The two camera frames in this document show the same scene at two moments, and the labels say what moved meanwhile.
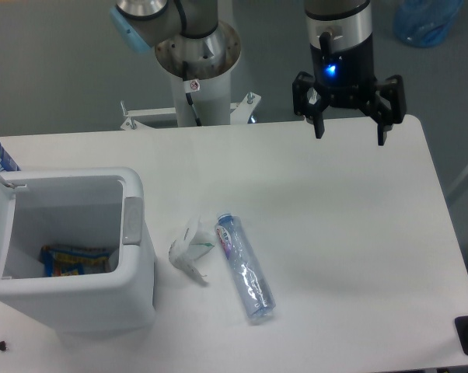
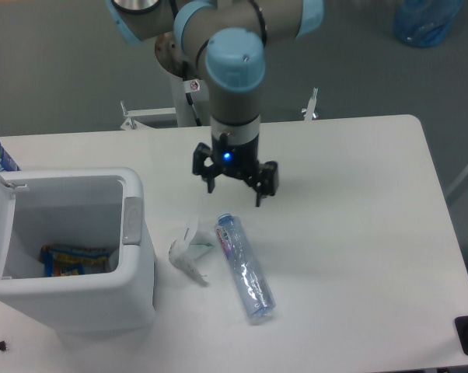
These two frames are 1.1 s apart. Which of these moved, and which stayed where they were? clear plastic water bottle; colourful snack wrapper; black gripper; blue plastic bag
Moved: black gripper
Stayed: colourful snack wrapper; clear plastic water bottle; blue plastic bag
